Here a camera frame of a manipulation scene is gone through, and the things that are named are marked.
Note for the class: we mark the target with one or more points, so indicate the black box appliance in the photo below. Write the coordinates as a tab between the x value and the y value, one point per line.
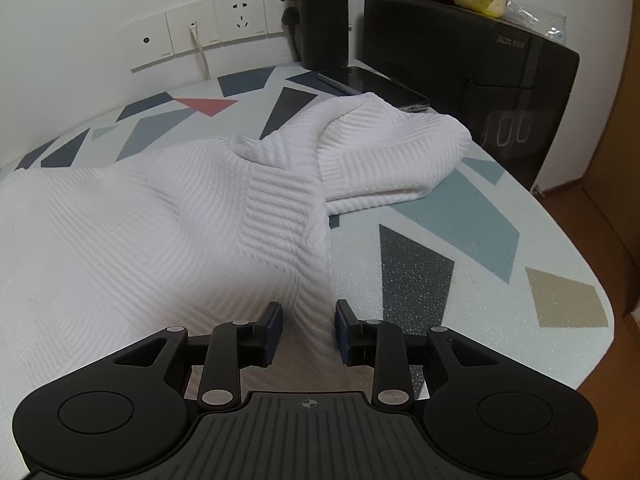
450	50

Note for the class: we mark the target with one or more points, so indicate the clear plastic bag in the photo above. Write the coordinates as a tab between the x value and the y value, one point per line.
545	25

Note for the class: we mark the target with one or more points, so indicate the black wall plug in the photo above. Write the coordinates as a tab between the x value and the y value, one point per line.
290	16

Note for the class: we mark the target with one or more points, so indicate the black smartphone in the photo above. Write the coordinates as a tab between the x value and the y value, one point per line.
370	85

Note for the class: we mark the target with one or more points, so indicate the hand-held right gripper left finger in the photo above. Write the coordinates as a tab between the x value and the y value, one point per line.
272	335

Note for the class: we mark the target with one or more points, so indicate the white ribbed sweater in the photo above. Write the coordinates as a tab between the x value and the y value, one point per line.
175	220

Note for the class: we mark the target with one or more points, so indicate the black water bottle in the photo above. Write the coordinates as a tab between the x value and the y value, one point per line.
322	20

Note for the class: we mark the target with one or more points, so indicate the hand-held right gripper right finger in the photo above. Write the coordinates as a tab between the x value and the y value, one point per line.
345	335

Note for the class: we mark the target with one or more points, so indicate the white wall socket panel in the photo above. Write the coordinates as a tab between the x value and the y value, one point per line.
240	20

